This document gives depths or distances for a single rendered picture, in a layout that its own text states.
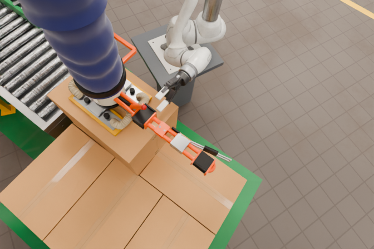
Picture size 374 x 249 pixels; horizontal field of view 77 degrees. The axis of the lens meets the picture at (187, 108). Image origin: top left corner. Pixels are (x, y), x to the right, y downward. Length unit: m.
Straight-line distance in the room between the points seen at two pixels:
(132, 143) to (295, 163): 1.67
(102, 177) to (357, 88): 2.77
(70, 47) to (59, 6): 0.18
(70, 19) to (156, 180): 1.14
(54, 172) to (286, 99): 2.20
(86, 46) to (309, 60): 2.67
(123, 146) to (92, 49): 0.57
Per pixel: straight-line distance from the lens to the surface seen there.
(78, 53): 0.86
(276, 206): 2.33
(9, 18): 2.57
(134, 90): 1.30
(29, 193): 1.79
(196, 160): 1.05
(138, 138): 1.24
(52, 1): 0.70
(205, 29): 1.56
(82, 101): 1.35
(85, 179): 1.68
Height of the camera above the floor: 2.13
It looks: 65 degrees down
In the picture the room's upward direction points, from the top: 11 degrees clockwise
